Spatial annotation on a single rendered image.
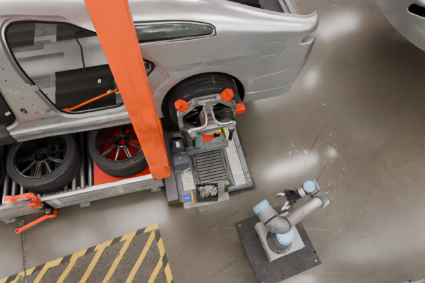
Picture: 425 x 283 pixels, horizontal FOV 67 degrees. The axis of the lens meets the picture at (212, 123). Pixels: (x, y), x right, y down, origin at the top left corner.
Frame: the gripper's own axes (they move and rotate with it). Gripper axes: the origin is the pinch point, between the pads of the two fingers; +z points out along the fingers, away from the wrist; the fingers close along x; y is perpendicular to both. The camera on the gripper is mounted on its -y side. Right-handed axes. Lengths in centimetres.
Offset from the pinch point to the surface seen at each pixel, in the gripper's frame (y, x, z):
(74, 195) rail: -80, 58, 164
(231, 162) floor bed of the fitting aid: 21, 83, 37
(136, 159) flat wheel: -64, 73, 99
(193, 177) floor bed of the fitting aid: 2, 75, 78
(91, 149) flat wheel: -91, 91, 133
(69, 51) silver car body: -152, 166, 105
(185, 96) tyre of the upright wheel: -92, 76, 19
